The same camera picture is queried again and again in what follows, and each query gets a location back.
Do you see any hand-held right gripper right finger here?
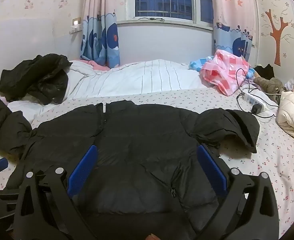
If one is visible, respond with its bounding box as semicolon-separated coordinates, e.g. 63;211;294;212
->
196;144;280;240

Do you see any barred window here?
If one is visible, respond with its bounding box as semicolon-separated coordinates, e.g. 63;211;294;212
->
134;0;215;28

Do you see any lit wall socket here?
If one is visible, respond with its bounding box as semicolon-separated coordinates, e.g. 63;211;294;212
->
70;17;82;33

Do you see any orange tree wall decal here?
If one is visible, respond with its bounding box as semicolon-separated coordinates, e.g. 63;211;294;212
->
265;9;294;66

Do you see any cream puffer jacket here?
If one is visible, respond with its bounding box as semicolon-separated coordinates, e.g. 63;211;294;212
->
277;91;294;152

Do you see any crumpled black jacket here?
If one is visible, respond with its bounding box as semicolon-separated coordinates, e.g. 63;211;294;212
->
0;54;73;105

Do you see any white power strip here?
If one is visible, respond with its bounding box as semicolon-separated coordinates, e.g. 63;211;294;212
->
243;92;267;112

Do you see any black cable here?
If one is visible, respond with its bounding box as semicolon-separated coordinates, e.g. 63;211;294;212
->
235;67;282;118

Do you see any pink cloth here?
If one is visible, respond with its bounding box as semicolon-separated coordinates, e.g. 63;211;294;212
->
78;59;110;71

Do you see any light blue patterned cloth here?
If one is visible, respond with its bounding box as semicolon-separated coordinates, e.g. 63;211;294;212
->
189;57;214;72

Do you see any blue whale print curtain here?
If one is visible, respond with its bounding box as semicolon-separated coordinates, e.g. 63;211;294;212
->
79;0;121;68

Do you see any dark cloth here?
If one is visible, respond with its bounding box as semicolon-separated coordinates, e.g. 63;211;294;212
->
254;64;275;79

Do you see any black puffer jacket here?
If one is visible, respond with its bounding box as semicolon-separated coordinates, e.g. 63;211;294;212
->
0;87;260;240

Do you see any olive jacket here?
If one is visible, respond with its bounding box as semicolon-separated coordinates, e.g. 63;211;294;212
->
253;76;286;104

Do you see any white striped duvet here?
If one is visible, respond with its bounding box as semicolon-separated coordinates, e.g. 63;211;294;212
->
6;59;212;125

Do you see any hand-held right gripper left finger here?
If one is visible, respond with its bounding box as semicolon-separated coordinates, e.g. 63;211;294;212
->
13;144;99;240

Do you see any pink checked plastic bag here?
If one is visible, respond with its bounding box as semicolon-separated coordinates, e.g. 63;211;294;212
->
199;49;251;96

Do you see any cherry print bedsheet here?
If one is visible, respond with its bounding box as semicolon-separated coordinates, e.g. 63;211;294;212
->
0;87;294;235

